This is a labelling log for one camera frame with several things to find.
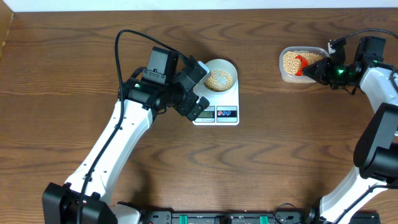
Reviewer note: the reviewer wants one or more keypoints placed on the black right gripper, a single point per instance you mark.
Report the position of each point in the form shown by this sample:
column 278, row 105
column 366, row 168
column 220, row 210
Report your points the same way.
column 321, row 75

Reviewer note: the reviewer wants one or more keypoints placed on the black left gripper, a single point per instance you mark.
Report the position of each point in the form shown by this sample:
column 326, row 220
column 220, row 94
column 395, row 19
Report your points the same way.
column 183, row 106

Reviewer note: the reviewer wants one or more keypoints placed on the red measuring scoop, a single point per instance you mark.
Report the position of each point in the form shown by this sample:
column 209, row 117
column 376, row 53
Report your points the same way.
column 304, row 63

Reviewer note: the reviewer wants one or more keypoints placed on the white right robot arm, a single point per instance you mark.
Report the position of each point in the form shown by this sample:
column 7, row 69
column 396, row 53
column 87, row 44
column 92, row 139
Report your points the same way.
column 375, row 154

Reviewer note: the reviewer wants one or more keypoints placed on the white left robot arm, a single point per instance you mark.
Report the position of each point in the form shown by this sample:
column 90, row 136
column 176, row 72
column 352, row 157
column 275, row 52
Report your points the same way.
column 86, row 194

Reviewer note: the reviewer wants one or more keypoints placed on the soybeans in bowl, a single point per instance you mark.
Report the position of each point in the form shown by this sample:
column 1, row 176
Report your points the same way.
column 219, row 80

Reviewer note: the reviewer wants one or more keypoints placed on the grey round bowl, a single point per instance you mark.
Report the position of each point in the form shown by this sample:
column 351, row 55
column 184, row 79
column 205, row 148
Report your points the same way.
column 221, row 64

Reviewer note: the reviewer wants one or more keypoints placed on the white digital kitchen scale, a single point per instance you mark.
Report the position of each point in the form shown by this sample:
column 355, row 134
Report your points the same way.
column 223, row 109

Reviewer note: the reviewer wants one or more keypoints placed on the pile of soybeans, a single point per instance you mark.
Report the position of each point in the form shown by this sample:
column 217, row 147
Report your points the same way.
column 291, row 64

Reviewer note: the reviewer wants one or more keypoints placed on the clear plastic container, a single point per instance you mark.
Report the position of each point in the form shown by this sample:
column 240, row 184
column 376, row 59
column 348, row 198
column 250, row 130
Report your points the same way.
column 301, row 49

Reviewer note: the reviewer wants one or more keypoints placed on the brown cardboard panel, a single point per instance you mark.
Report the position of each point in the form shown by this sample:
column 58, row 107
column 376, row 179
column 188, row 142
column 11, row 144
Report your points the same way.
column 6, row 17

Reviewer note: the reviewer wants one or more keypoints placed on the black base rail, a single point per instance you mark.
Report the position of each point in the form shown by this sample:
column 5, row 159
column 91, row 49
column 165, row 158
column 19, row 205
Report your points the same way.
column 167, row 217

